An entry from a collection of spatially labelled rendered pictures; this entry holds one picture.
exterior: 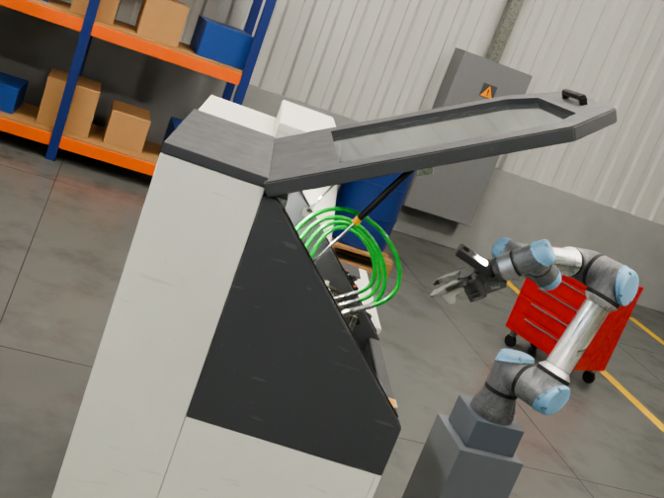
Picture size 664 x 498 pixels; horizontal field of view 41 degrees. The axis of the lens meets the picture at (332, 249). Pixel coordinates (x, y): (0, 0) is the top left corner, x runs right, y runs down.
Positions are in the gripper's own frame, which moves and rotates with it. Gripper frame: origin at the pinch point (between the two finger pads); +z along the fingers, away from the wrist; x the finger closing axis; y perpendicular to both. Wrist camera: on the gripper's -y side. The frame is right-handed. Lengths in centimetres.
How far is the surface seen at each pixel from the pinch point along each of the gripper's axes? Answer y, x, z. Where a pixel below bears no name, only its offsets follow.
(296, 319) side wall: -17.4, -31.5, 28.2
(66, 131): -86, 426, 367
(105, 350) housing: -35, -46, 75
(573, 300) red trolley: 197, 376, 32
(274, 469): 19, -40, 54
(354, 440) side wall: 21.8, -32.4, 31.1
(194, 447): 2, -44, 69
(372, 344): 22, 28, 39
